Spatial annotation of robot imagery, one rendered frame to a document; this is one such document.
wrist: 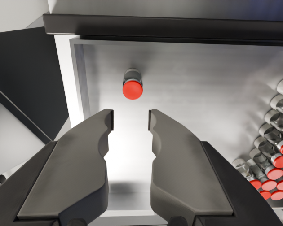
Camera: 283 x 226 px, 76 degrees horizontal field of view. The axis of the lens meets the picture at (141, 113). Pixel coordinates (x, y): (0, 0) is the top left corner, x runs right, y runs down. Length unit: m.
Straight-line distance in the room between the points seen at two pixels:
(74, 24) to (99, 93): 0.08
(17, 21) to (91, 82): 1.04
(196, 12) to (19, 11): 1.09
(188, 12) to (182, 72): 0.06
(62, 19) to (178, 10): 0.12
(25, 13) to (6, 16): 0.10
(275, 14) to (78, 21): 0.21
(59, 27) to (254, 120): 0.27
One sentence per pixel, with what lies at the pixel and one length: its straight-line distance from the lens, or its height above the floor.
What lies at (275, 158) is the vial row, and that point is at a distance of 0.30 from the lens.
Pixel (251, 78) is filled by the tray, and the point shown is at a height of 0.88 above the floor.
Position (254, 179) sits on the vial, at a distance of 0.32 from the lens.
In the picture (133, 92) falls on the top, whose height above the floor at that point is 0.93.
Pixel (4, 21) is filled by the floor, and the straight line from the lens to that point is 1.29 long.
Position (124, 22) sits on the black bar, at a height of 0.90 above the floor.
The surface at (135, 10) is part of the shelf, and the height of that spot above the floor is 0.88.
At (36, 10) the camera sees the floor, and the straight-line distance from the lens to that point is 1.21.
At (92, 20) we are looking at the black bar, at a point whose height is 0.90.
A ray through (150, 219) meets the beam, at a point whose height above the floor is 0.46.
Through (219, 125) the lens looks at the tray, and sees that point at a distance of 0.29.
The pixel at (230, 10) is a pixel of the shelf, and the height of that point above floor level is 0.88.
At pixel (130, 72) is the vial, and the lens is 0.20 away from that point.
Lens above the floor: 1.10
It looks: 61 degrees down
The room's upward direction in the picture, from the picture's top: 175 degrees clockwise
